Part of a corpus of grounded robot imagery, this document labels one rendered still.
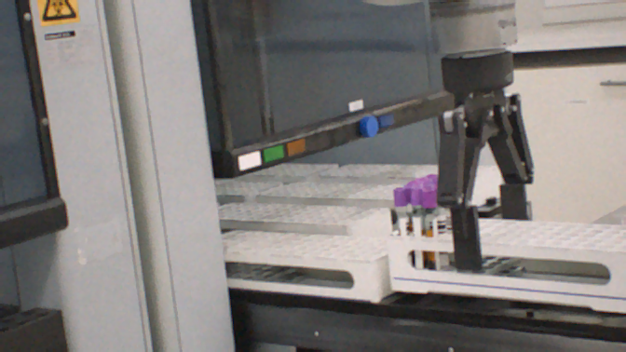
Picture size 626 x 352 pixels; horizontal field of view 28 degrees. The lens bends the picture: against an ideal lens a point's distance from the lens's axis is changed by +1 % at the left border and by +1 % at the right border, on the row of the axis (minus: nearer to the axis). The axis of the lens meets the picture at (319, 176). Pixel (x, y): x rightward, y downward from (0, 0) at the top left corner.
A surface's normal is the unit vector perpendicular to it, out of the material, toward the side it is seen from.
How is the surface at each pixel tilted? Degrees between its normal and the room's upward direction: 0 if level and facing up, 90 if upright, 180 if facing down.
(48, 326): 90
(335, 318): 90
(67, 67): 90
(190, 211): 90
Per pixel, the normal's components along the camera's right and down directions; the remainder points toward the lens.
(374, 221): 0.79, 0.01
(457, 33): -0.49, 0.20
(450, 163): -0.61, -0.07
